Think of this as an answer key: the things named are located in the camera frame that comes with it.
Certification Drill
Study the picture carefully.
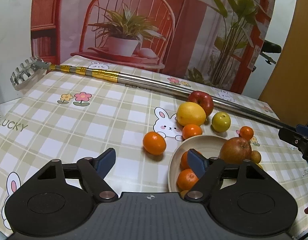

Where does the red apple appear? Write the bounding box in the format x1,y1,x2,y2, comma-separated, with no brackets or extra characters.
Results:
188,90,214,116

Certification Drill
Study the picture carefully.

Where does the beige round plate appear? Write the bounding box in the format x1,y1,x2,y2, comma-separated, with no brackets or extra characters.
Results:
168,135,227,192

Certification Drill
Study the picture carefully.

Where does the small orange tangerine by lemon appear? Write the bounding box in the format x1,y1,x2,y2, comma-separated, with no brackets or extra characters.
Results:
182,124,202,140

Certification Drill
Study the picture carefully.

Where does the small brown longan behind apple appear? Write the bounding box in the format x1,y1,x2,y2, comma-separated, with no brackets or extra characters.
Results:
251,150,261,164

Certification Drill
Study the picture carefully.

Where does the green round fruit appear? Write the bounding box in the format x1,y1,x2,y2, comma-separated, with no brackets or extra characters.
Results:
211,112,231,133

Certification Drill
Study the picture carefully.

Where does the small yellow-orange kumquat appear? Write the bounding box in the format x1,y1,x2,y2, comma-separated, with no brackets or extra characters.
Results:
239,126,254,140

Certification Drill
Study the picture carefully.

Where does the large yellow lemon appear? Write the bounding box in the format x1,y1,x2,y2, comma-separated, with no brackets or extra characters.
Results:
176,102,207,126

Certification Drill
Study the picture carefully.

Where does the black exercise bike seat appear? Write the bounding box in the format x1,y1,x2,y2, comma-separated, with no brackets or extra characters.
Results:
259,40,282,65

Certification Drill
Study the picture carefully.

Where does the telescopic metal pole with rake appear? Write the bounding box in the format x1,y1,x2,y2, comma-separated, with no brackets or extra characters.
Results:
10,56,296,132

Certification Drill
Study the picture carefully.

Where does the printed room backdrop poster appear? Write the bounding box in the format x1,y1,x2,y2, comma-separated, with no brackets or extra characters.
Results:
31,0,275,93

